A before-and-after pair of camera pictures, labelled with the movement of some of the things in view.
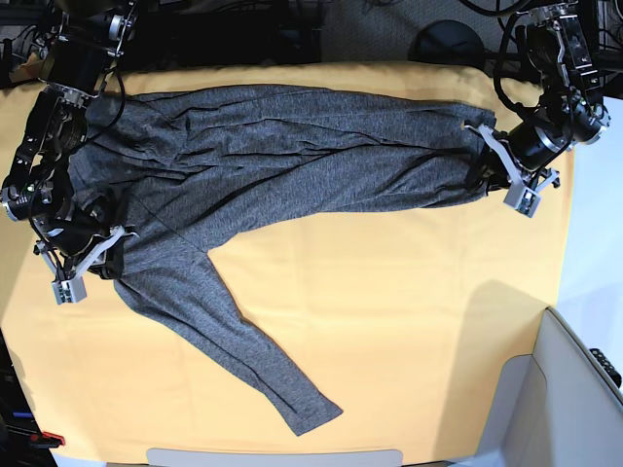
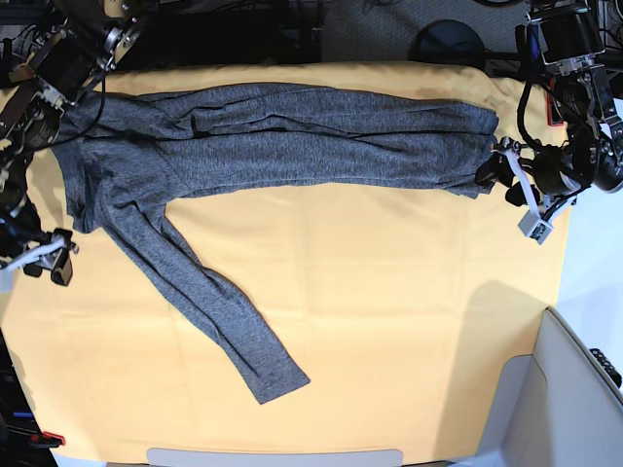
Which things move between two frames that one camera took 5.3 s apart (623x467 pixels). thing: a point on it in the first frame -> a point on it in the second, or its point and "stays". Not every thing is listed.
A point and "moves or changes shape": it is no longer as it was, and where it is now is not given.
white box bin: x=556 y=407 stays
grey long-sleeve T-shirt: x=175 y=167 moves or changes shape
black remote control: x=603 y=361 stays
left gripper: x=74 y=243 -> x=21 y=232
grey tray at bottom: x=156 y=457 stays
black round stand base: x=447 y=42 stays
